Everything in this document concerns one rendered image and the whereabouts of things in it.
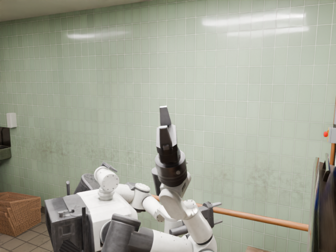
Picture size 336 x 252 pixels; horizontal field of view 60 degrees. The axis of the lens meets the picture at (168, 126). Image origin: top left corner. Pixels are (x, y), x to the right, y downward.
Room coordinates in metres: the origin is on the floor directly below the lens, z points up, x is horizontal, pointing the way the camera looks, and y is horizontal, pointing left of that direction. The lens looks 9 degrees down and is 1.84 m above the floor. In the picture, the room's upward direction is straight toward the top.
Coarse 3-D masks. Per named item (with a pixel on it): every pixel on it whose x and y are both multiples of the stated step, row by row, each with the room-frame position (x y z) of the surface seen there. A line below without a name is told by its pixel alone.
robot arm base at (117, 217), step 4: (112, 216) 0.85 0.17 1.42; (116, 216) 0.84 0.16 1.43; (120, 216) 0.83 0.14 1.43; (124, 216) 0.83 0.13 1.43; (116, 220) 0.84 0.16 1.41; (120, 220) 0.83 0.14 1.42; (124, 220) 0.83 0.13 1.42; (128, 220) 0.83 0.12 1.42; (132, 220) 0.83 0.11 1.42; (136, 220) 0.84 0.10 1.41; (132, 224) 0.83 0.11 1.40; (136, 224) 0.84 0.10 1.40; (108, 228) 0.88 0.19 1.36; (104, 240) 0.87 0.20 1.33
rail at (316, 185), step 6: (318, 162) 1.39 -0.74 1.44; (318, 168) 1.29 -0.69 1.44; (318, 174) 1.21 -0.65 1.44; (318, 180) 1.13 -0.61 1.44; (318, 186) 1.07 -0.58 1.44; (312, 192) 1.03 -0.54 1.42; (318, 192) 1.01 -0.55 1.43; (312, 198) 0.96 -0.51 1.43; (318, 198) 0.95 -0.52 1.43; (312, 204) 0.90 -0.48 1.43; (318, 204) 0.91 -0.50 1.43; (312, 210) 0.86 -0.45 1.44; (318, 210) 0.86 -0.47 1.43; (312, 216) 0.82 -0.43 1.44; (318, 216) 0.82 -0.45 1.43; (312, 222) 0.78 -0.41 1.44; (318, 222) 0.78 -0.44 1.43; (312, 228) 0.74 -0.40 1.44; (318, 228) 0.75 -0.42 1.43; (312, 234) 0.71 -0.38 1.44; (318, 234) 0.72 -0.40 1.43; (312, 240) 0.68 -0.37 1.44; (318, 240) 0.69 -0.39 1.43; (312, 246) 0.66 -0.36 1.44; (318, 246) 0.66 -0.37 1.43
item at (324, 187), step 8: (320, 168) 1.36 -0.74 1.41; (312, 176) 1.27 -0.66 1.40; (320, 176) 1.24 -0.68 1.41; (328, 176) 1.26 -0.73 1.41; (312, 184) 1.14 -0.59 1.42; (320, 184) 1.15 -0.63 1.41; (328, 184) 1.16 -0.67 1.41; (320, 192) 1.06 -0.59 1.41; (328, 192) 1.07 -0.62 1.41; (320, 200) 0.99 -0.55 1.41; (328, 200) 1.00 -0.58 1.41; (320, 208) 0.92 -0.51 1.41; (328, 208) 0.93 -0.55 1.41; (320, 216) 0.86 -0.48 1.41; (328, 216) 0.87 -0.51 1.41; (320, 224) 0.81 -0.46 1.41; (328, 224) 0.82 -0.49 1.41; (320, 232) 0.77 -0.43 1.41; (328, 232) 0.77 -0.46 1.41; (320, 240) 0.72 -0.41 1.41; (328, 240) 0.73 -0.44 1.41; (320, 248) 0.69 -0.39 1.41; (328, 248) 0.69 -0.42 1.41
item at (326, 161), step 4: (328, 156) 1.40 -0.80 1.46; (324, 160) 1.37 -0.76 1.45; (328, 160) 1.32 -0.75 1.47; (324, 164) 1.37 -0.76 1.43; (328, 164) 1.25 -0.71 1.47; (324, 168) 1.37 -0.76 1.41; (328, 168) 1.19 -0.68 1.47; (328, 172) 1.16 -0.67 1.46; (324, 176) 1.19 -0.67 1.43; (324, 180) 1.19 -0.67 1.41
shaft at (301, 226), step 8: (216, 208) 1.37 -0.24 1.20; (224, 208) 1.36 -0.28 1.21; (240, 216) 1.31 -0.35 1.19; (248, 216) 1.30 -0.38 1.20; (256, 216) 1.28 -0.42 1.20; (264, 216) 1.28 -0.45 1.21; (280, 224) 1.23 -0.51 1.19; (288, 224) 1.22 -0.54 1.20; (296, 224) 1.21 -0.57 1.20; (304, 224) 1.20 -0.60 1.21
